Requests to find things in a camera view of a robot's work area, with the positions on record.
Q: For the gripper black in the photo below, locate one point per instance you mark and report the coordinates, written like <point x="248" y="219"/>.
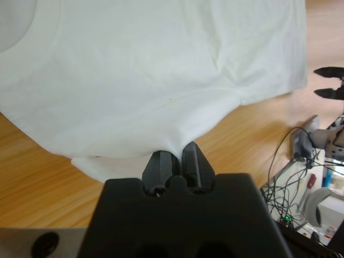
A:
<point x="341" y="86"/>

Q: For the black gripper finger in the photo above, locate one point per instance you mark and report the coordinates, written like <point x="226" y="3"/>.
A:
<point x="161" y="169"/>
<point x="197" y="169"/>

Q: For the white t-shirt with black logo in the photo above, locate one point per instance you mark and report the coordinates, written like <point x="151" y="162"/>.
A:
<point x="134" y="67"/>

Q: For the small blue object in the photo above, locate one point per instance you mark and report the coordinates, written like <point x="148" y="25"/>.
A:
<point x="327" y="177"/>

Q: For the small red tool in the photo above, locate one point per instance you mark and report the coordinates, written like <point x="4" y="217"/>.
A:
<point x="311" y="181"/>

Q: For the device with green light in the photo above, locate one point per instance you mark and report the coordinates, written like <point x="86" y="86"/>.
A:
<point x="287" y="218"/>

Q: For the grey curved headset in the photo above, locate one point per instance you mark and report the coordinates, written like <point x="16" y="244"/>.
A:
<point x="311" y="204"/>

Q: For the small red white box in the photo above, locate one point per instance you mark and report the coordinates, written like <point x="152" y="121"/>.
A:
<point x="330" y="231"/>

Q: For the arm grey base plate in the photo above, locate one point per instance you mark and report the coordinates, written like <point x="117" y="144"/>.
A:
<point x="301" y="142"/>

